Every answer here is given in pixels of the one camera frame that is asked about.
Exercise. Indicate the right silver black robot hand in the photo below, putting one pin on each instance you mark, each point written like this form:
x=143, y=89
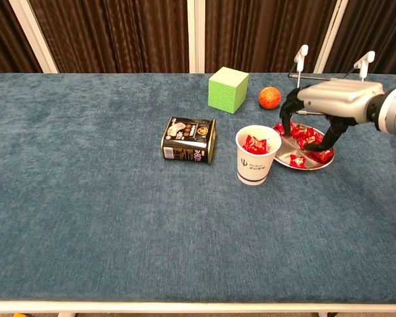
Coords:
x=340, y=99

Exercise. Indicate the red candy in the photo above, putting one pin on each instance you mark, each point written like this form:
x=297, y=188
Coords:
x=300, y=131
x=317, y=136
x=297, y=160
x=303, y=142
x=261, y=145
x=324, y=156
x=278, y=128
x=250, y=142

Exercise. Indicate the white paper cup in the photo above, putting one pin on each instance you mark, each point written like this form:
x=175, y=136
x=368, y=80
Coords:
x=254, y=165

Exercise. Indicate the orange ball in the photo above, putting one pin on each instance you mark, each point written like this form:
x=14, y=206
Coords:
x=269, y=97

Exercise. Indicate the round steel plate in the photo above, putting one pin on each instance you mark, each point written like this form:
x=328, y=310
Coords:
x=285, y=148

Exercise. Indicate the dark brown curtain panel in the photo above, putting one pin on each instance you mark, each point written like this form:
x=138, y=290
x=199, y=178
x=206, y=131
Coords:
x=3, y=39
x=260, y=33
x=112, y=33
x=382, y=26

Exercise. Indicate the green foam cube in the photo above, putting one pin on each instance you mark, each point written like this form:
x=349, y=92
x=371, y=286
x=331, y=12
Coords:
x=226, y=94

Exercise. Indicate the black tin can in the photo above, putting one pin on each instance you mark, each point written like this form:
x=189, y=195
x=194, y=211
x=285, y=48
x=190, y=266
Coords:
x=184, y=138

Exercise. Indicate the blue tablecloth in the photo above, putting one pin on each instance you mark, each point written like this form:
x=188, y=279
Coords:
x=118, y=214

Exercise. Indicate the yellow floor tape strip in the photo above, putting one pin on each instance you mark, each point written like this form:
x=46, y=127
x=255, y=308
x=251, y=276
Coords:
x=19, y=315

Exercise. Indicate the white partition post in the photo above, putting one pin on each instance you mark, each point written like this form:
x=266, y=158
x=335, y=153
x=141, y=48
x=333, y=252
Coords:
x=331, y=33
x=196, y=33
x=34, y=36

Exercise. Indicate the white table frame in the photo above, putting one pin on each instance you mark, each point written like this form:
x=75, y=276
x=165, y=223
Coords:
x=184, y=307

